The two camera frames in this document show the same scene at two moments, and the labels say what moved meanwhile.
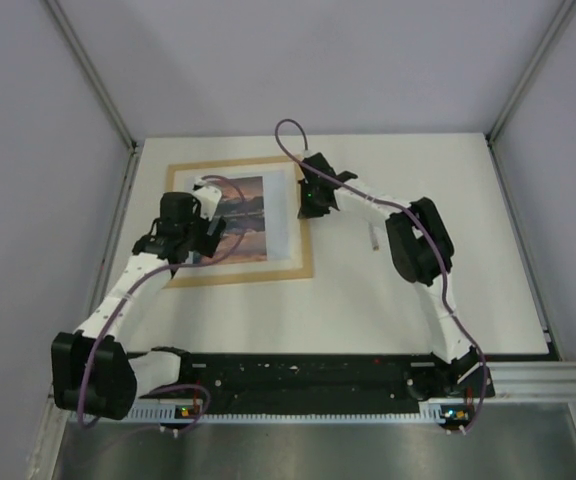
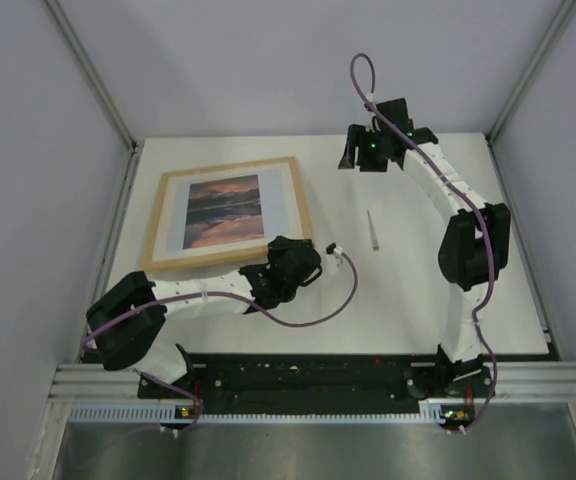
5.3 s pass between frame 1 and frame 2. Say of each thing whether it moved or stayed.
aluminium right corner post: stayed
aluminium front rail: stayed
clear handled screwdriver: stayed
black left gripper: moved
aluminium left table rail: stayed
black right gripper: moved
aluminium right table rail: stayed
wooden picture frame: moved
